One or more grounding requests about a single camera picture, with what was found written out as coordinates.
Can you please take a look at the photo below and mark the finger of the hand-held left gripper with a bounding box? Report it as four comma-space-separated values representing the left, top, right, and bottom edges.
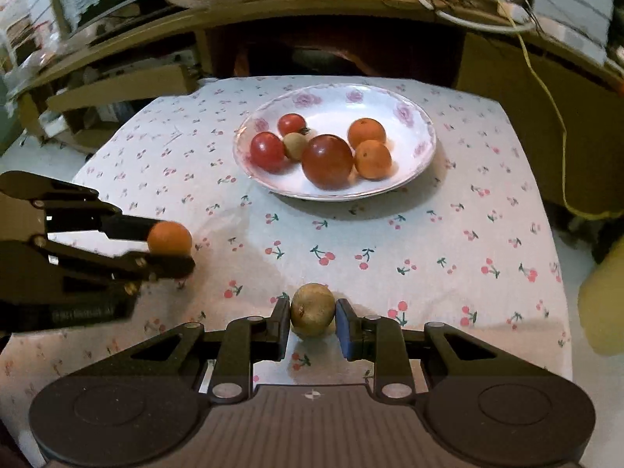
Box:
0, 170, 153, 243
0, 235, 197, 299

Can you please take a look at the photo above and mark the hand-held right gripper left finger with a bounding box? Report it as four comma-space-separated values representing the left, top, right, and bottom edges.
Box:
100, 296, 292, 403

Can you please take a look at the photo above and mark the wooden cabinet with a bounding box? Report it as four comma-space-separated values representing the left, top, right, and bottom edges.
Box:
0, 0, 624, 215

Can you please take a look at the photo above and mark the white floral plate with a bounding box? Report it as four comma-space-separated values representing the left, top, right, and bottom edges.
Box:
233, 84, 438, 202

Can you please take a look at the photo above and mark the small tangerine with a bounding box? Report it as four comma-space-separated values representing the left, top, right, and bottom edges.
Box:
354, 140, 393, 180
147, 222, 193, 257
347, 117, 387, 149

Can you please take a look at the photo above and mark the large dark red tomato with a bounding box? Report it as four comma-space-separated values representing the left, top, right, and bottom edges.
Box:
301, 134, 354, 190

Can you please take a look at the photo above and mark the small red tomato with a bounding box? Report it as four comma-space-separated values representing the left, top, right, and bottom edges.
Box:
250, 131, 286, 174
278, 113, 307, 138

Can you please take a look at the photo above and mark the cherry print tablecloth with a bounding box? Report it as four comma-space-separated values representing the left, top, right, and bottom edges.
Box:
0, 75, 573, 401

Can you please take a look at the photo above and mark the brown kiwi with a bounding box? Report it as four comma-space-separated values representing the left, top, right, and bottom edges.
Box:
291, 283, 337, 338
283, 133, 309, 161

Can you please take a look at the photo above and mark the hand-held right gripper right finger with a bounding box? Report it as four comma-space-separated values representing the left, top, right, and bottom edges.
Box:
335, 297, 525, 401

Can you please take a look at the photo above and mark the pale yellow object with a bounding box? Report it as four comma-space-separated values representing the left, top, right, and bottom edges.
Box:
578, 244, 624, 358

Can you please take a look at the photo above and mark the white cable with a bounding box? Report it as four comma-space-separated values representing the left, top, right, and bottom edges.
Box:
409, 0, 533, 35

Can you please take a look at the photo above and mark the yellow cable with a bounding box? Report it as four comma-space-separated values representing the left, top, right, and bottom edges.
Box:
507, 5, 624, 220

